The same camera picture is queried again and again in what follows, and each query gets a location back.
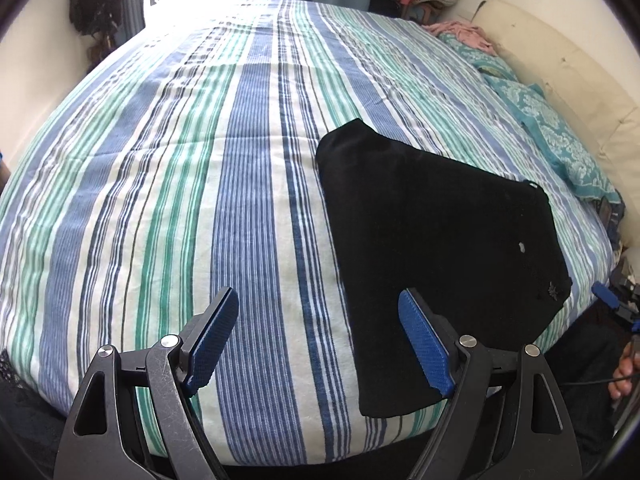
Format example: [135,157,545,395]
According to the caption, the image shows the dark hanging bags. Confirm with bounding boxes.
[69,0,125,63]

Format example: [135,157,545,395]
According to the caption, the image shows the black pants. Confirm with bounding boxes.
[316,118,573,420]

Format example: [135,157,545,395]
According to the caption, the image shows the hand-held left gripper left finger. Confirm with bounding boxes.
[52,286,240,480]

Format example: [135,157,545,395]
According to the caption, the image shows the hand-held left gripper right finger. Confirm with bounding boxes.
[397,287,583,480]

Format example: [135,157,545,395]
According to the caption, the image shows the striped bed sheet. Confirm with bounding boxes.
[0,0,618,466]

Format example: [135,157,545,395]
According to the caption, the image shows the black cable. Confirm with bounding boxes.
[560,377,621,389]

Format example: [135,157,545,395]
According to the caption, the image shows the person's dark clothed leg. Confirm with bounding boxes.
[542,320,631,461]

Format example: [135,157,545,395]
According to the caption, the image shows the pink cloth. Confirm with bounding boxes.
[422,20,497,56]

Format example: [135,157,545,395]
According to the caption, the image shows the teal patterned pillow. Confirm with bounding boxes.
[482,75,621,203]
[440,32,518,82]

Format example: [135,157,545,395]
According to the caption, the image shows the cream headboard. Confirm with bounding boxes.
[470,0,640,251]

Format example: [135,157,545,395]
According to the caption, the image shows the person's right hand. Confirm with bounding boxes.
[611,342,640,401]

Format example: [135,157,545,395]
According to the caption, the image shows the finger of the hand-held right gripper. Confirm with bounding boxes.
[591,281,621,311]

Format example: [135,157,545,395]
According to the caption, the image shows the dark patterned cloth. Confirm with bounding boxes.
[0,350,68,480]

